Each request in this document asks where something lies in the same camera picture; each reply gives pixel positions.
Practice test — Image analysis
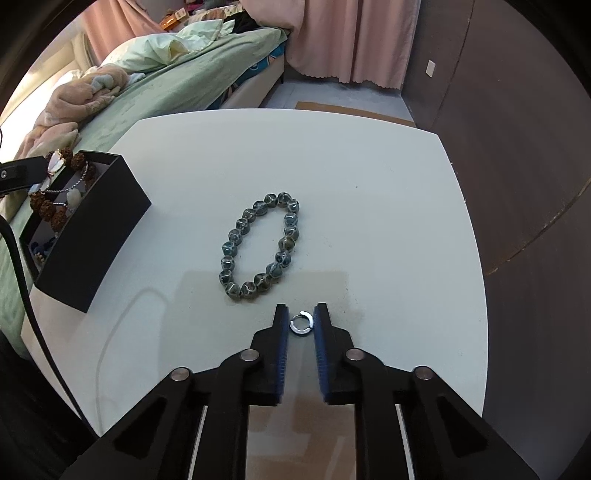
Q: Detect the narrow pink curtain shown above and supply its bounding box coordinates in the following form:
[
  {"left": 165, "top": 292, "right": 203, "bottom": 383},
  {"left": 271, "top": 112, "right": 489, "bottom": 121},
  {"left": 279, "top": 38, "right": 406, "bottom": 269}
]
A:
[{"left": 85, "top": 0, "right": 178, "bottom": 65}]

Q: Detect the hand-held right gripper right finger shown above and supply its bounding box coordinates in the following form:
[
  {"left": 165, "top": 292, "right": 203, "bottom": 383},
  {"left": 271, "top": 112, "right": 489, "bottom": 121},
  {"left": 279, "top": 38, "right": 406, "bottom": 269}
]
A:
[{"left": 313, "top": 302, "right": 541, "bottom": 480}]

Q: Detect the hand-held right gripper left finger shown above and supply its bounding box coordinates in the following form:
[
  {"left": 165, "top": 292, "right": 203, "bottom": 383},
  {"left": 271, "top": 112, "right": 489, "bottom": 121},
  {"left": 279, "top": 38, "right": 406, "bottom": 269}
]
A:
[{"left": 60, "top": 303, "right": 290, "bottom": 480}]

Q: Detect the brown seed bead bracelet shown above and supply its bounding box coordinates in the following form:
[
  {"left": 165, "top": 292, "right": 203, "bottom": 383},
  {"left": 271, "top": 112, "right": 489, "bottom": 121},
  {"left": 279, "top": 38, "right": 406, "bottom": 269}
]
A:
[{"left": 28, "top": 148, "right": 99, "bottom": 228}]

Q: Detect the black jewelry box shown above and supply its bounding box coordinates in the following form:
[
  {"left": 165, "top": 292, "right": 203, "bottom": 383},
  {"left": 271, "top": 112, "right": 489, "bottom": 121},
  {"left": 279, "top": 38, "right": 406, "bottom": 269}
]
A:
[{"left": 18, "top": 148, "right": 153, "bottom": 313}]

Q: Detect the white side table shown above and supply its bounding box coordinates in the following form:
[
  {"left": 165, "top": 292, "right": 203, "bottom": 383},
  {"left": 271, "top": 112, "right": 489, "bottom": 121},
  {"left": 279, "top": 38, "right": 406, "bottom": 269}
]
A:
[{"left": 25, "top": 107, "right": 489, "bottom": 480}]

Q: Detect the grey-blue bead bracelet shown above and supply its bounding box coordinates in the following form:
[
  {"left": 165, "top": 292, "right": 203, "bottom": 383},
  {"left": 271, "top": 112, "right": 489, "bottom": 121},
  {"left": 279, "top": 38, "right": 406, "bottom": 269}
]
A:
[{"left": 218, "top": 191, "right": 301, "bottom": 301}]

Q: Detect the peach flower-print blanket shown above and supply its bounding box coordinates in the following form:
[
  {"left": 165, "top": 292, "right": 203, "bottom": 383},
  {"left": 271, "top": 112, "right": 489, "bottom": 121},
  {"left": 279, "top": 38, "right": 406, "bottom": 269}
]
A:
[{"left": 18, "top": 65, "right": 127, "bottom": 153}]

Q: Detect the light green duvet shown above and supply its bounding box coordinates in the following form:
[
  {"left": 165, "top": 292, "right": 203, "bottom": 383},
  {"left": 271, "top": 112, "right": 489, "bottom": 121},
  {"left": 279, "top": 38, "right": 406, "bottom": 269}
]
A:
[{"left": 100, "top": 21, "right": 236, "bottom": 72}]

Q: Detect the beige headboard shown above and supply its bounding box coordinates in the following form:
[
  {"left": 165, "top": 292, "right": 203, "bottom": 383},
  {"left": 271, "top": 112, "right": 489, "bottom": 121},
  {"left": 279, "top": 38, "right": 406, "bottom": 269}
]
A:
[{"left": 69, "top": 32, "right": 100, "bottom": 70}]

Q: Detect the black cloth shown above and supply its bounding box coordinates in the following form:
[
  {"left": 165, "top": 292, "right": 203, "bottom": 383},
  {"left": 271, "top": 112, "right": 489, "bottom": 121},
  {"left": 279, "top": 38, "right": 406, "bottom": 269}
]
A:
[{"left": 231, "top": 11, "right": 278, "bottom": 35}]

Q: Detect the white shell pendant necklace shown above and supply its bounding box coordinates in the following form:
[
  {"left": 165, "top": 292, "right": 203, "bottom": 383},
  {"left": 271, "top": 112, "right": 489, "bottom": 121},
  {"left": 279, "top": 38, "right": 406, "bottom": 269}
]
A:
[{"left": 44, "top": 150, "right": 90, "bottom": 206}]

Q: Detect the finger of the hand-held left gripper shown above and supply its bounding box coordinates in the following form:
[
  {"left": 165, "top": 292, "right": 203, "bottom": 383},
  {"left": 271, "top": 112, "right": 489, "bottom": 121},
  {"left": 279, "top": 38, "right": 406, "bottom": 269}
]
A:
[{"left": 0, "top": 156, "right": 49, "bottom": 193}]

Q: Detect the black cable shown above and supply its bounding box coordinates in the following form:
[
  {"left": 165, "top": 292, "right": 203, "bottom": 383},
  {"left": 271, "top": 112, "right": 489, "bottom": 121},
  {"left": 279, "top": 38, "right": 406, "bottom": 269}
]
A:
[{"left": 0, "top": 215, "right": 100, "bottom": 439}]

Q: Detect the bed with green sheet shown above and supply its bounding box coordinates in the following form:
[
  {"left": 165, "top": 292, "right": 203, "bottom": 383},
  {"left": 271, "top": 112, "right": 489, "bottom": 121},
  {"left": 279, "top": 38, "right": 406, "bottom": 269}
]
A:
[{"left": 0, "top": 32, "right": 291, "bottom": 361}]

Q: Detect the silver ring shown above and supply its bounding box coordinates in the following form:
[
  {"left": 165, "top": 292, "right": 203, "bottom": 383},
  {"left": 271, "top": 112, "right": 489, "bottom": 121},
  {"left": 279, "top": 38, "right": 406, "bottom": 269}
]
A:
[{"left": 289, "top": 310, "right": 315, "bottom": 336}]

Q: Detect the teal printed bed sheet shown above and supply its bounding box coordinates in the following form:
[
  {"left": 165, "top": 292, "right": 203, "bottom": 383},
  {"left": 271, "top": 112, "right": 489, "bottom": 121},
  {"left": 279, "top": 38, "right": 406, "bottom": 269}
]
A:
[{"left": 231, "top": 39, "right": 289, "bottom": 88}]

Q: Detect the wide pink curtain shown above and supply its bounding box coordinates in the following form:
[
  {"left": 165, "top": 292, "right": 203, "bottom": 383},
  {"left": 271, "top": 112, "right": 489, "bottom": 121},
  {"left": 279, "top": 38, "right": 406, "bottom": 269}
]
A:
[{"left": 242, "top": 0, "right": 421, "bottom": 88}]

